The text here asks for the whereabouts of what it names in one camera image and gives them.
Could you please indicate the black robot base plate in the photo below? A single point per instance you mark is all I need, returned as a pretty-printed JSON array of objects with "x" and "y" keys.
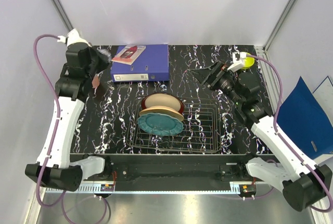
[{"x": 176, "y": 172}]

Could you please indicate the dark blue binder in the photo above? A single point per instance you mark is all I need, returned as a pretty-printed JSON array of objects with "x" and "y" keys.
[{"x": 306, "y": 117}]

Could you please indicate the pink plastic cup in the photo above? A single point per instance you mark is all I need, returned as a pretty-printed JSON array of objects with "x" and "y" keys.
[{"x": 95, "y": 82}]

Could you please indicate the teal scalloped plate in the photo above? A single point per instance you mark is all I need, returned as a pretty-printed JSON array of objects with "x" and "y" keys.
[{"x": 160, "y": 124}]

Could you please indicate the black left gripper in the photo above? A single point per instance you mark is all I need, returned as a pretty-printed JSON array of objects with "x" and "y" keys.
[{"x": 103, "y": 58}]

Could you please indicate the red and black plate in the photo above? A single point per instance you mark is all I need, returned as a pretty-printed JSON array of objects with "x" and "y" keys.
[{"x": 162, "y": 99}]

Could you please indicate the beige painted plate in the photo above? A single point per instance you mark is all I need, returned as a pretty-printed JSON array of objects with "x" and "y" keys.
[{"x": 162, "y": 110}]

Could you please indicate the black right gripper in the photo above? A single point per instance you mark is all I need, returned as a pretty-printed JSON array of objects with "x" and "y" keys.
[{"x": 221, "y": 71}]

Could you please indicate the metal wire dish rack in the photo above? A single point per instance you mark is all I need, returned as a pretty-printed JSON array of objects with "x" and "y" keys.
[{"x": 201, "y": 133}]

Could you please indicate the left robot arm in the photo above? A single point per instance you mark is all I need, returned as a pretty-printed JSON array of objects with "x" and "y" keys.
[{"x": 53, "y": 168}]

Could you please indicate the yellow-green bowl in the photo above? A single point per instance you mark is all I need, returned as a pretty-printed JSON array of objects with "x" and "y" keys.
[{"x": 249, "y": 62}]

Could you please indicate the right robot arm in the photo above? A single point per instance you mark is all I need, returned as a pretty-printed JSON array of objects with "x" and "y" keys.
[{"x": 300, "y": 179}]

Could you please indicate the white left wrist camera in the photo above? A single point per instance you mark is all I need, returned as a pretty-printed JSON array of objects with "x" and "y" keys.
[{"x": 72, "y": 37}]

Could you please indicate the blue lever arch binder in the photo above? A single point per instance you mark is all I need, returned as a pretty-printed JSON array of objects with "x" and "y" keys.
[{"x": 151, "y": 65}]

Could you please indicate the red and white book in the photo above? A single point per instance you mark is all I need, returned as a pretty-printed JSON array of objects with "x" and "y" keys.
[{"x": 129, "y": 54}]

